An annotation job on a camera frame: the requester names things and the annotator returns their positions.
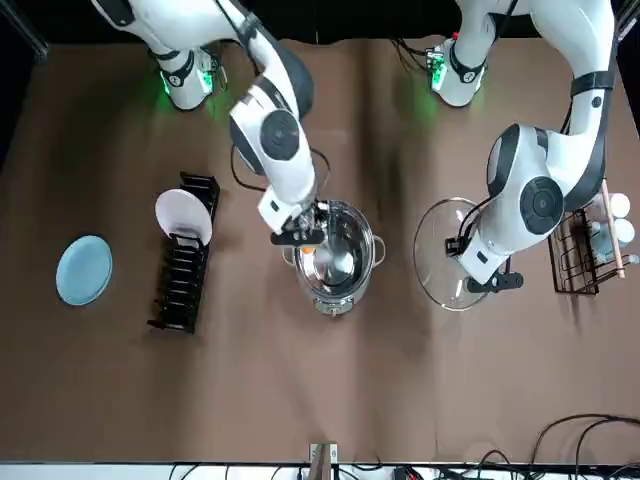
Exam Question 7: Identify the aluminium frame rail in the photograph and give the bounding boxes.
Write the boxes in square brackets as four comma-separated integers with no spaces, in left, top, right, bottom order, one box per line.
[0,0,50,62]

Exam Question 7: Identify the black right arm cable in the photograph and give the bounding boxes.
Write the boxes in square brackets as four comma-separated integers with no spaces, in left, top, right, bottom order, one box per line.
[229,143,332,194]

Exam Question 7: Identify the black wire cup rack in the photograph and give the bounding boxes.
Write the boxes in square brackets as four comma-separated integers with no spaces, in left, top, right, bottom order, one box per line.
[547,178,627,296]

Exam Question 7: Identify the black right base cables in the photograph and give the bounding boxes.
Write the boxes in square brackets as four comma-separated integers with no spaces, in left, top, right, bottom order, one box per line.
[208,48,230,95]

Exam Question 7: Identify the white cup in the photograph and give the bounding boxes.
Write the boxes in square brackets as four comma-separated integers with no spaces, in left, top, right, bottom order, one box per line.
[607,192,633,217]

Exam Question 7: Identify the light blue plate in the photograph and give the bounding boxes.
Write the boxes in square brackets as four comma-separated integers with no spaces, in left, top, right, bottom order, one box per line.
[55,234,113,307]

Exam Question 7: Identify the steel cooking pot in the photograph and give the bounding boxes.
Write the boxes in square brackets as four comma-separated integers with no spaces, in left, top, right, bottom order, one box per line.
[281,199,388,318]

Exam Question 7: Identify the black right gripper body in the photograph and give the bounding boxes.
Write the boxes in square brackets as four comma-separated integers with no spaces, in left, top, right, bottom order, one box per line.
[270,199,329,247]

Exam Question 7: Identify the glass pot lid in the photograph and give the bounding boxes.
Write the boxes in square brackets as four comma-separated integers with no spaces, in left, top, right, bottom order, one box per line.
[413,197,497,313]

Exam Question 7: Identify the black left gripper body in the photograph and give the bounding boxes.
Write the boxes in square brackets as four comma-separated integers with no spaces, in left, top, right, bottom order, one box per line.
[465,272,525,295]

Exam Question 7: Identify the white plate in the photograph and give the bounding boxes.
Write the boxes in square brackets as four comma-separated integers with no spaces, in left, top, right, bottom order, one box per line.
[154,187,212,240]

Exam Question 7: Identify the black dish rack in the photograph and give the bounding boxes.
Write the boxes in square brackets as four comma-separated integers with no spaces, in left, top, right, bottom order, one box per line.
[147,171,221,334]

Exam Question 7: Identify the aluminium camera post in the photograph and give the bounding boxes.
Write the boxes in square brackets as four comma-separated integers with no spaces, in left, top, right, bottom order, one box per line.
[308,442,339,480]

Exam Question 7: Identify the black base cables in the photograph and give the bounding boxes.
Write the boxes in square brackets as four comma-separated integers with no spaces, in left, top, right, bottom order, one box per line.
[393,36,432,77]
[208,48,230,95]

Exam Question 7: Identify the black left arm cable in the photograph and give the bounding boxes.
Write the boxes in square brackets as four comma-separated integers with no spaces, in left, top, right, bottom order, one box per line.
[444,197,495,258]

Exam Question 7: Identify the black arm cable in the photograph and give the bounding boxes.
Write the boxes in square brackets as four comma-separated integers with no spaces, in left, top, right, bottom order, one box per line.
[229,143,332,194]
[444,197,495,258]

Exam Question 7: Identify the black left base cables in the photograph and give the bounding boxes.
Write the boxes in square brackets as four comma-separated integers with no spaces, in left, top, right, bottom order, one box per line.
[393,36,432,77]

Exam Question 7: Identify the light blue cup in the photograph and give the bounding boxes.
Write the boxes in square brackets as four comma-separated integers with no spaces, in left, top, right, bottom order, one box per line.
[593,218,636,262]

